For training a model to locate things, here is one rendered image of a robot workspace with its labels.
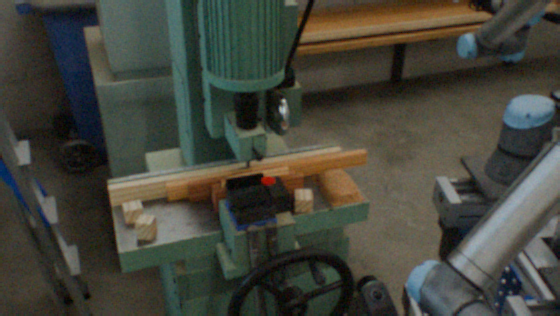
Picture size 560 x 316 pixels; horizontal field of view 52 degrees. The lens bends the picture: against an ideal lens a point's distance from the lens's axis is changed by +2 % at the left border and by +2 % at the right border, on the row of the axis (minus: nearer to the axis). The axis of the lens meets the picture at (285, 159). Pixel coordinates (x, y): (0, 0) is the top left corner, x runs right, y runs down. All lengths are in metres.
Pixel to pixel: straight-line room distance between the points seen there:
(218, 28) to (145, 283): 1.54
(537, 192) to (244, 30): 0.63
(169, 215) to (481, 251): 0.74
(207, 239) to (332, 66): 2.90
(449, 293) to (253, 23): 0.64
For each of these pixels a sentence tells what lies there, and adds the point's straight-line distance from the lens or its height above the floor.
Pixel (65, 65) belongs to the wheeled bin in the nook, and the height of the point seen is 0.63.
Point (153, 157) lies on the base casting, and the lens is 1.79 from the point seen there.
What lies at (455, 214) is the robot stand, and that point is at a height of 0.73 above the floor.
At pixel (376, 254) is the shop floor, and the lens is 2.65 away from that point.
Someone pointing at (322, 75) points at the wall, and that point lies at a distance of 4.07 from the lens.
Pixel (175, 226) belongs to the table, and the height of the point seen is 0.90.
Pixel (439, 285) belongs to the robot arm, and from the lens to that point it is 0.94.
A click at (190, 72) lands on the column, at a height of 1.15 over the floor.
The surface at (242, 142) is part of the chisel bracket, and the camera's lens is 1.32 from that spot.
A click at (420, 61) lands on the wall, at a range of 4.44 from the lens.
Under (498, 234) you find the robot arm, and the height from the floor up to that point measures 1.17.
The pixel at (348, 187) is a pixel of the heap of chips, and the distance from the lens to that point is 1.40.
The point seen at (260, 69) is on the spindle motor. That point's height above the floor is 1.25.
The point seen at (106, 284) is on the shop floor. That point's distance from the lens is 2.57.
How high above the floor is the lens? 1.72
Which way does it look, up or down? 32 degrees down
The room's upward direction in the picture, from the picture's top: 1 degrees clockwise
